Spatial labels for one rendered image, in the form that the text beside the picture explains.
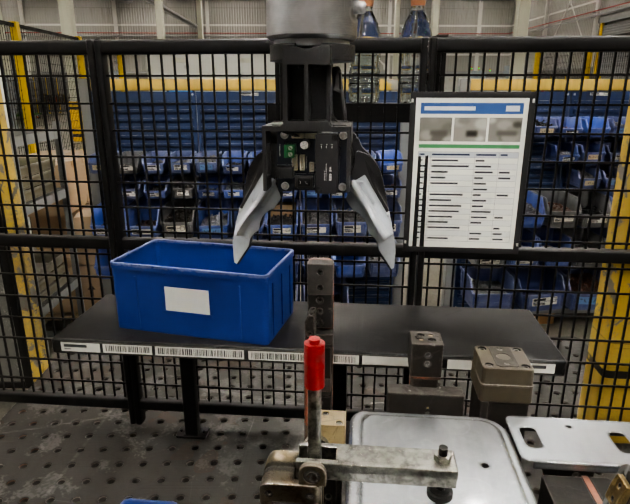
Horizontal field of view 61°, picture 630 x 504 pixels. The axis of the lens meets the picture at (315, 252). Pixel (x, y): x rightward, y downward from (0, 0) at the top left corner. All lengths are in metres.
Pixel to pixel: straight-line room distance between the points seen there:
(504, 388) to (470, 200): 0.38
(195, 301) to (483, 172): 0.59
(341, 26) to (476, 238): 0.73
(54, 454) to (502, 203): 1.08
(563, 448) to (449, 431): 0.15
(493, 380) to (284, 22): 0.62
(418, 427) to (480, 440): 0.08
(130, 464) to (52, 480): 0.15
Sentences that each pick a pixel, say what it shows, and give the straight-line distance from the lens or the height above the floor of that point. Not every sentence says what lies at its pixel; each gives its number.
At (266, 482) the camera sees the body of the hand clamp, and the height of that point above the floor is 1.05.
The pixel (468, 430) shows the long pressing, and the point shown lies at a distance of 0.82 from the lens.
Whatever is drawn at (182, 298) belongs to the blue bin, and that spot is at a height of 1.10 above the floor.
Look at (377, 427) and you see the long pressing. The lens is 0.81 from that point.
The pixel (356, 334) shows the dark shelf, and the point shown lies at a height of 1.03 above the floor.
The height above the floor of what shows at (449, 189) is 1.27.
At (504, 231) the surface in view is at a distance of 1.12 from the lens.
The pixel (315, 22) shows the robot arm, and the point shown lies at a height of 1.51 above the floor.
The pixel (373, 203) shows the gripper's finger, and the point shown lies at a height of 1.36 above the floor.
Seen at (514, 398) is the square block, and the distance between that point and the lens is 0.90.
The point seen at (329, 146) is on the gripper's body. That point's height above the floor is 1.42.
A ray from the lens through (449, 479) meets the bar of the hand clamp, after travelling 0.64.
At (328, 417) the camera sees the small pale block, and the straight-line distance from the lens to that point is 0.71.
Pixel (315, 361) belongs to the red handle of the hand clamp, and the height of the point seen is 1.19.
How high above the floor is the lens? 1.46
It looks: 17 degrees down
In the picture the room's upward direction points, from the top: straight up
